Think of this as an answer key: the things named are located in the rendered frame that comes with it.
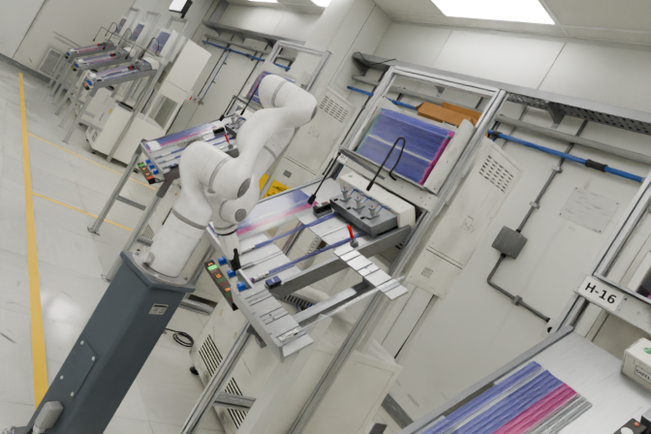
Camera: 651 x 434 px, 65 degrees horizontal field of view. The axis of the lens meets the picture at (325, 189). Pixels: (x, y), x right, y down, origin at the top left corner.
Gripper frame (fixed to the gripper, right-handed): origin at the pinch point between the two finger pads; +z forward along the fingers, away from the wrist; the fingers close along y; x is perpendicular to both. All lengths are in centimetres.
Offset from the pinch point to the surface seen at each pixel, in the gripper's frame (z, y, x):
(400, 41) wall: 3, -274, 286
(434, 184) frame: -7, 12, 85
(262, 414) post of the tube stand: 36, 36, -12
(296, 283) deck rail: 11.8, 10.0, 18.5
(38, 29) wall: -25, -871, -27
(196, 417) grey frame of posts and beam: 45, 14, -31
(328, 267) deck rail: 11.4, 10.0, 32.8
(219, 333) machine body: 63, -44, -6
